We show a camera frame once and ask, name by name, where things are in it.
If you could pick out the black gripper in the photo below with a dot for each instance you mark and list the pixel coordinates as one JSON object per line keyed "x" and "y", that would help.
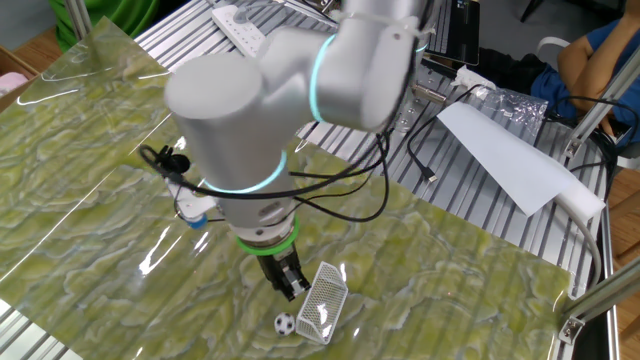
{"x": 277, "y": 262}

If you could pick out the white cloth wad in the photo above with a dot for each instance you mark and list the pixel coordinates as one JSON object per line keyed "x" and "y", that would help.
{"x": 467, "y": 76}

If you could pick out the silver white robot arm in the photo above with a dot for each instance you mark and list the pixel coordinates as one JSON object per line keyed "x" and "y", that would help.
{"x": 240, "y": 125}

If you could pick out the clear plastic bag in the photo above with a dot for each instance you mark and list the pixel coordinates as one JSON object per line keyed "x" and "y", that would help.
{"x": 515, "y": 107}

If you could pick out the white curved tube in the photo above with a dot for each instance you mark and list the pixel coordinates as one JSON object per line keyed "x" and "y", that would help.
{"x": 550, "y": 42}

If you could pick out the white power strip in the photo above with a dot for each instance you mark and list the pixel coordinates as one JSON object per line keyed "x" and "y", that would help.
{"x": 235, "y": 25}

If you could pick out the white paper sheet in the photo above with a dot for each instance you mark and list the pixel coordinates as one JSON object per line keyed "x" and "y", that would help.
{"x": 500, "y": 155}

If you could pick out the bystander left forearm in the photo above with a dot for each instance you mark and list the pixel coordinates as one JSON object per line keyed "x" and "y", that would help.
{"x": 575, "y": 65}

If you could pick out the black and white soccer ball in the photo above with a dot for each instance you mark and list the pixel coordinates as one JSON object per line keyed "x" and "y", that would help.
{"x": 284, "y": 324}

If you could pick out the green marble pattern mat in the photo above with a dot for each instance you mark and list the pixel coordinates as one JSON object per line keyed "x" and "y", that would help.
{"x": 100, "y": 150}

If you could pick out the aluminium frame post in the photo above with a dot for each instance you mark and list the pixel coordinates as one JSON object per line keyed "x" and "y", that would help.
{"x": 595, "y": 110}
{"x": 600, "y": 295}
{"x": 79, "y": 17}

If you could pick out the black laptop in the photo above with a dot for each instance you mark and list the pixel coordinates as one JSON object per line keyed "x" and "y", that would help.
{"x": 460, "y": 30}

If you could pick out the brown cardboard box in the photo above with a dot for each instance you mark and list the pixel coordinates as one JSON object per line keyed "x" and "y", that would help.
{"x": 15, "y": 62}

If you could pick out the pink soft item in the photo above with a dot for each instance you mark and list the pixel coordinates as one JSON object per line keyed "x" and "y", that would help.
{"x": 10, "y": 82}

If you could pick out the white foam block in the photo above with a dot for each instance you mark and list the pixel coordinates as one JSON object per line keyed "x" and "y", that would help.
{"x": 585, "y": 200}

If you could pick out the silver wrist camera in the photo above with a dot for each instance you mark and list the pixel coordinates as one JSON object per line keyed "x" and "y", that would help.
{"x": 192, "y": 202}

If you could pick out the green cloth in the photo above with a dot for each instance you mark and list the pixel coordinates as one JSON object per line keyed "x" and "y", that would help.
{"x": 120, "y": 15}

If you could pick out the white mesh miniature goal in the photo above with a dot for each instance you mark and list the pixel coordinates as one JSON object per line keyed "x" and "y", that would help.
{"x": 322, "y": 302}

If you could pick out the person in blue shirt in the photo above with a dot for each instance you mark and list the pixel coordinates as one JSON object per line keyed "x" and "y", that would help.
{"x": 550, "y": 85}

